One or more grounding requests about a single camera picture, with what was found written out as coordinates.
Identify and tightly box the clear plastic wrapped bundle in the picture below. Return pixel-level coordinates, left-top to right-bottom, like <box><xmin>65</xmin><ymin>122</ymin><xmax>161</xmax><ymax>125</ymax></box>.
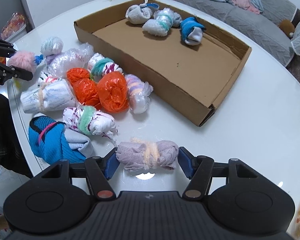
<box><xmin>47</xmin><ymin>43</ymin><xmax>94</xmax><ymax>78</ymax></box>

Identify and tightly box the pastel sock in plastic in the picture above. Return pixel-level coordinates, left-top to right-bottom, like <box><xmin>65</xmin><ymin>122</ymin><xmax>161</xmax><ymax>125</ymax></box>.
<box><xmin>125</xmin><ymin>74</ymin><xmax>153</xmax><ymax>114</ymax></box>

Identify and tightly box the bubble wrap striped bundle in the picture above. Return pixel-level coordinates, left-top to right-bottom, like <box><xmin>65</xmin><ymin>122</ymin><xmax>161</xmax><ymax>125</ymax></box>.
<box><xmin>40</xmin><ymin>36</ymin><xmax>64</xmax><ymax>65</ymax></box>

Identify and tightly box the grey white sock bundle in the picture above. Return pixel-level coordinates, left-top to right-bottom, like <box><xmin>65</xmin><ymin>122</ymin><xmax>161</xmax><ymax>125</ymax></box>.
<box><xmin>125</xmin><ymin>3</ymin><xmax>159</xmax><ymax>25</ymax></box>

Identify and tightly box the orange plastic bundle small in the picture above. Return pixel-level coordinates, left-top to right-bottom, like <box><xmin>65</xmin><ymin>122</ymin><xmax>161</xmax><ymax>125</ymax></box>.
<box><xmin>66</xmin><ymin>68</ymin><xmax>102</xmax><ymax>110</ymax></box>

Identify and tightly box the white purple green band roll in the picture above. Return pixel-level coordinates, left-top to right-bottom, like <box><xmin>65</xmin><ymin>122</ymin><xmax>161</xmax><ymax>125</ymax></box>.
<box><xmin>63</xmin><ymin>106</ymin><xmax>117</xmax><ymax>147</ymax></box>

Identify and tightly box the blue mesh sock bundle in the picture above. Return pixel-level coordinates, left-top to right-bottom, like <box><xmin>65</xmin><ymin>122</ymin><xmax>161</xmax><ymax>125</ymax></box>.
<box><xmin>29</xmin><ymin>113</ymin><xmax>94</xmax><ymax>164</ymax></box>

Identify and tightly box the bubble wrap teal band bundle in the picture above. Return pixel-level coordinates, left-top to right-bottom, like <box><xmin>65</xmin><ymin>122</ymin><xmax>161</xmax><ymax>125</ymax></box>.
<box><xmin>142</xmin><ymin>8</ymin><xmax>182</xmax><ymax>37</ymax></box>

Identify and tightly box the brown plush toy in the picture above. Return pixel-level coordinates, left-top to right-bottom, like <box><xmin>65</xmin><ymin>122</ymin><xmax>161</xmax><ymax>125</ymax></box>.
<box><xmin>279</xmin><ymin>19</ymin><xmax>295</xmax><ymax>38</ymax></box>

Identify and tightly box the grey sofa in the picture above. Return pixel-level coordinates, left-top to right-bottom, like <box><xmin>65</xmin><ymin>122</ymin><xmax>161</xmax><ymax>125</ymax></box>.
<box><xmin>173</xmin><ymin>0</ymin><xmax>300</xmax><ymax>82</ymax></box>

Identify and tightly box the white sock roll beige band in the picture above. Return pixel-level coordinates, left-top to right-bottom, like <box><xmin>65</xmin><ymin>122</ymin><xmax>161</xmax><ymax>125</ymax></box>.
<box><xmin>20</xmin><ymin>71</ymin><xmax>77</xmax><ymax>114</ymax></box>

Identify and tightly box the cardboard tray box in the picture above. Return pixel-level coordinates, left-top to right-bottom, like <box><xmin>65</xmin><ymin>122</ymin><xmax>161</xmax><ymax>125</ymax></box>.
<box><xmin>74</xmin><ymin>0</ymin><xmax>251</xmax><ymax>126</ymax></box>

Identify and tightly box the lavender sock roll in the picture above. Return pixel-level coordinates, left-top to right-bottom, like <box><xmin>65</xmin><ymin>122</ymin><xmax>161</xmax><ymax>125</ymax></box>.
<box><xmin>116</xmin><ymin>138</ymin><xmax>179</xmax><ymax>172</ymax></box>

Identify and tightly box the pink fluffy pompom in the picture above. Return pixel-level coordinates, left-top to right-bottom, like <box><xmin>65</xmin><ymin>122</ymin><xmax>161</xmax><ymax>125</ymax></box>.
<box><xmin>7</xmin><ymin>50</ymin><xmax>44</xmax><ymax>73</ymax></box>

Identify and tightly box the orange plastic bundle large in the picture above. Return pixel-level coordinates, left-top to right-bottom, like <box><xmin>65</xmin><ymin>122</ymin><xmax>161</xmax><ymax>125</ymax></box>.
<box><xmin>97</xmin><ymin>72</ymin><xmax>129</xmax><ymax>113</ymax></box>

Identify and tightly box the blue white sock roll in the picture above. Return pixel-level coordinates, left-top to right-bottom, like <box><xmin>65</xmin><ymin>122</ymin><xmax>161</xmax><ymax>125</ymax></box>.
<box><xmin>180</xmin><ymin>17</ymin><xmax>206</xmax><ymax>46</ymax></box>

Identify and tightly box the white teal band sock roll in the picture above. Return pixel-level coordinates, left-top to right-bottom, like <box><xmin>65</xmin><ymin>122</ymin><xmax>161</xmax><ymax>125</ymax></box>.
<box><xmin>88</xmin><ymin>53</ymin><xmax>123</xmax><ymax>76</ymax></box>

